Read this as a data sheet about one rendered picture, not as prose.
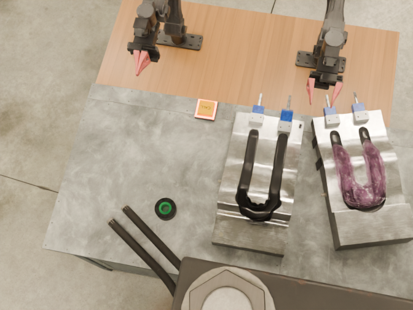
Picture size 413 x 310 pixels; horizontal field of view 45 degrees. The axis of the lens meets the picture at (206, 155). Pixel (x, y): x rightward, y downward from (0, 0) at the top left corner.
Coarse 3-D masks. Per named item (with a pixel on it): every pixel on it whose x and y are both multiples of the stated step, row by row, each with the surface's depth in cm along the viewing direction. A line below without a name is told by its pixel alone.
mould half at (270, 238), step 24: (240, 120) 190; (264, 120) 189; (240, 144) 187; (264, 144) 187; (288, 144) 186; (240, 168) 184; (264, 168) 184; (288, 168) 183; (264, 192) 176; (288, 192) 176; (216, 216) 181; (240, 216) 181; (288, 216) 174; (216, 240) 178; (240, 240) 178; (264, 240) 177
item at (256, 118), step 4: (260, 96) 192; (260, 100) 192; (260, 104) 191; (256, 108) 190; (260, 108) 190; (252, 112) 189; (256, 112) 189; (260, 112) 189; (252, 116) 187; (256, 116) 187; (260, 116) 187; (252, 120) 187; (256, 120) 187; (260, 120) 187; (252, 124) 189; (256, 124) 189; (260, 124) 188
